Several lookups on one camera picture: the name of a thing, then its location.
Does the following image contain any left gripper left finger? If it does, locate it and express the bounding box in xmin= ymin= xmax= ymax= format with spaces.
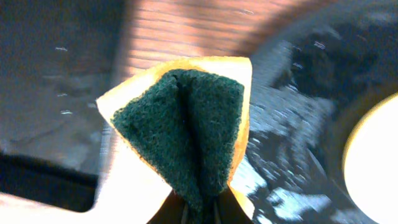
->
xmin=147 ymin=190 xmax=188 ymax=224

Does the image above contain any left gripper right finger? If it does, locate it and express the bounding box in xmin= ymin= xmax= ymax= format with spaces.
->
xmin=214 ymin=187 xmax=252 ymax=224

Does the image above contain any green and yellow sponge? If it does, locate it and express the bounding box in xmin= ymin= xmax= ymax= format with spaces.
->
xmin=96 ymin=57 xmax=252 ymax=223

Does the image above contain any yellow plate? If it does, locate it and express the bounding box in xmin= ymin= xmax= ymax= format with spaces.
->
xmin=342 ymin=93 xmax=397 ymax=224

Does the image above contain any black round tray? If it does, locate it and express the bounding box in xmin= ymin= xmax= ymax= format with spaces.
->
xmin=231 ymin=1 xmax=397 ymax=223

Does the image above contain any black rectangular tray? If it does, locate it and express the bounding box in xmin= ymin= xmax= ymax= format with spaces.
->
xmin=1 ymin=0 xmax=127 ymax=212

